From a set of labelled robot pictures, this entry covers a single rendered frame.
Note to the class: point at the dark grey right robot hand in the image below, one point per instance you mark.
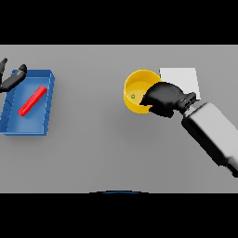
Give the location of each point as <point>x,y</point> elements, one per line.
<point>165,96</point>

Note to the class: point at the yellow bowl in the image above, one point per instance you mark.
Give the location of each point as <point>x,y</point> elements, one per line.
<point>136,91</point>

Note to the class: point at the green nut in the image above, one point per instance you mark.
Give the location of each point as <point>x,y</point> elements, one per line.
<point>133,96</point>

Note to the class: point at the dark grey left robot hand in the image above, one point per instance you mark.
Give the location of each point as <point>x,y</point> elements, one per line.
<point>12,80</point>

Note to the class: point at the red beaker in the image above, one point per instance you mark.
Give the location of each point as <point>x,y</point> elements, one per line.
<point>32,101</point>

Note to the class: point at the pale square measuring scale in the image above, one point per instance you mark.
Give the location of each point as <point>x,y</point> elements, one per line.
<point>182,80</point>

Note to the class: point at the blue tray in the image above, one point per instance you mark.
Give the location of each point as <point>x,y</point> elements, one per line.
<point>27,103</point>

